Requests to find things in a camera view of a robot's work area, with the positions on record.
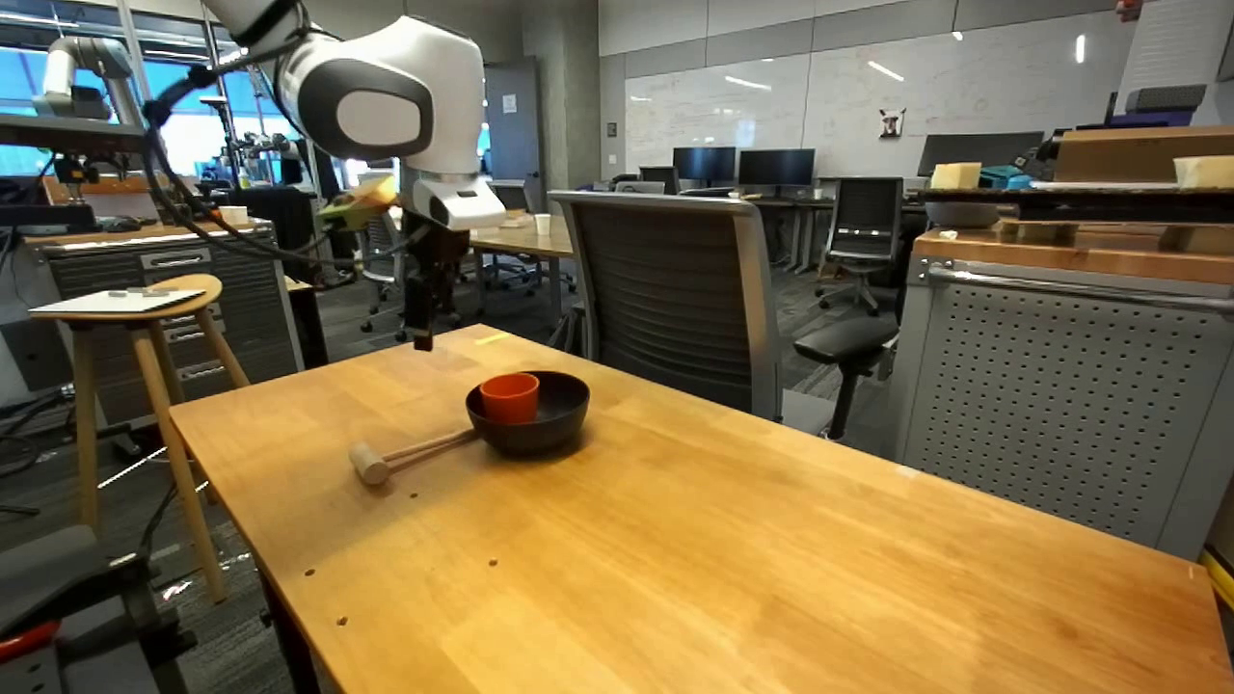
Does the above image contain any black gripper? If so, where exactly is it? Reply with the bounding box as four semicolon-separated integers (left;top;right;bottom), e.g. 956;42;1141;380
396;208;474;355

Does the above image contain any orange plastic cup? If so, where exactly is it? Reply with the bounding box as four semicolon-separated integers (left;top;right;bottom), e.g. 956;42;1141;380
479;371;542;428

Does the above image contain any wooden mallet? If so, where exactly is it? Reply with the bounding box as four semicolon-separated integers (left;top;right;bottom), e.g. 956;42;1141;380
351;424;480;492

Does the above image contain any wooden desk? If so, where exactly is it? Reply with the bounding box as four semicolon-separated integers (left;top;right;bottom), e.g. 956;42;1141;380
465;208;579;261

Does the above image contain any black frying pan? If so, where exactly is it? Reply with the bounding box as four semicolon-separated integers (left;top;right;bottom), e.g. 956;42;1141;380
461;365;595;459

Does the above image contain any grey door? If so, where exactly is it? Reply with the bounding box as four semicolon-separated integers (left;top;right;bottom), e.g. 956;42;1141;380
479;57;546;186

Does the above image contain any grey mesh office chair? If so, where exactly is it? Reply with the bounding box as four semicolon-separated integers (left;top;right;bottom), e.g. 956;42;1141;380
546;186;906;442

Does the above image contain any grey equipment cabinet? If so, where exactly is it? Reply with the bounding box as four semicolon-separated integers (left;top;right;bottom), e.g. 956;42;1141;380
18;219;309;424

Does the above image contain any wooden stool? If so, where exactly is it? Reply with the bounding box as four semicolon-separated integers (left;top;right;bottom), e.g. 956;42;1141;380
25;269;253;605

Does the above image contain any white paper sheet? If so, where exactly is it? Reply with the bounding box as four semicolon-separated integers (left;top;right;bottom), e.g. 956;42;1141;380
25;280;209;325

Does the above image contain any black computer monitor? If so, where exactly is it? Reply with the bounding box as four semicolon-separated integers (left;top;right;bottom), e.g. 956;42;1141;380
668;144;741;198
735;145;818;198

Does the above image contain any black tripod base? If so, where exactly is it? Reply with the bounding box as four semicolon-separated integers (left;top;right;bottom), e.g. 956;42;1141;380
0;515;200;694

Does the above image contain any black office chair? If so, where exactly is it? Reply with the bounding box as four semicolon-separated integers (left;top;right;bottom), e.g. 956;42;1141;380
813;174;911;319

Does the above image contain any wide black monitor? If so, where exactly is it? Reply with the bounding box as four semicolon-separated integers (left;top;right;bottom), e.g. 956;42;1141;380
912;127;1049;180

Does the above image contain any grey perforated cabinet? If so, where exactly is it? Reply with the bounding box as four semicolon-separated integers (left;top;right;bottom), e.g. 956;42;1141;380
889;228;1234;563

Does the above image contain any wrist camera mount block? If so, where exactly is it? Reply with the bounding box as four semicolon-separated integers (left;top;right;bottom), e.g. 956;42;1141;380
426;177;510;235

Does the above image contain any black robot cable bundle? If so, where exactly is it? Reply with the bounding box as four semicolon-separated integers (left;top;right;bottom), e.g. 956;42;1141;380
135;57;416;276

